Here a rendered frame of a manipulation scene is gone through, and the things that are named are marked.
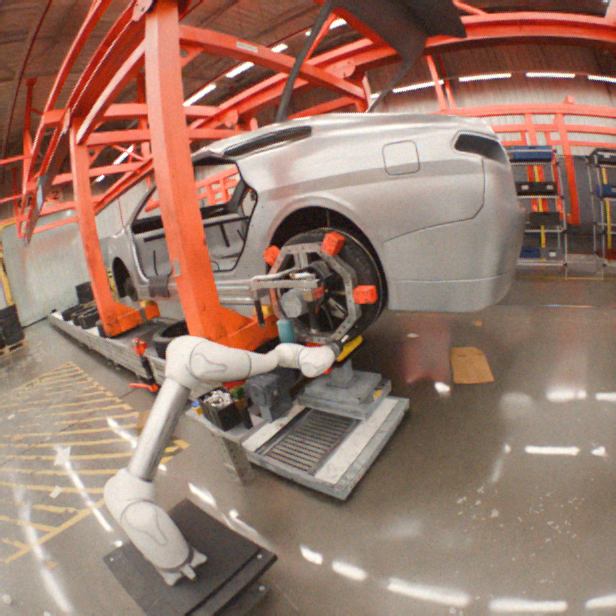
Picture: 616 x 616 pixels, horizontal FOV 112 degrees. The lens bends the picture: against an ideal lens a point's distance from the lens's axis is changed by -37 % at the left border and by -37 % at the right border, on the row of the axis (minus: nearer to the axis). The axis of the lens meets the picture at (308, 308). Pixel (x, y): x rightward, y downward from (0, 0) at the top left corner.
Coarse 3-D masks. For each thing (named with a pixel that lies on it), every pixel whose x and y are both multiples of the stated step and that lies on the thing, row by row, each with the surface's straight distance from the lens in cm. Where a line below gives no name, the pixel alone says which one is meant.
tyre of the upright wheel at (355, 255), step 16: (288, 240) 183; (304, 240) 175; (320, 240) 169; (352, 240) 171; (352, 256) 161; (368, 256) 169; (368, 272) 162; (384, 288) 176; (368, 304) 164; (384, 304) 182; (368, 320) 170
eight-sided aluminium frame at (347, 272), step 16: (288, 256) 179; (336, 256) 161; (272, 272) 183; (352, 272) 157; (272, 288) 187; (352, 288) 157; (352, 304) 159; (352, 320) 162; (304, 336) 184; (320, 336) 178; (336, 336) 171
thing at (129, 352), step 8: (112, 344) 395; (120, 344) 370; (112, 352) 408; (120, 352) 375; (128, 352) 350; (144, 352) 312; (136, 360) 331; (152, 360) 290; (160, 360) 276; (152, 368) 298; (160, 368) 280; (200, 384) 229; (208, 384) 221; (216, 384) 211; (192, 392) 246
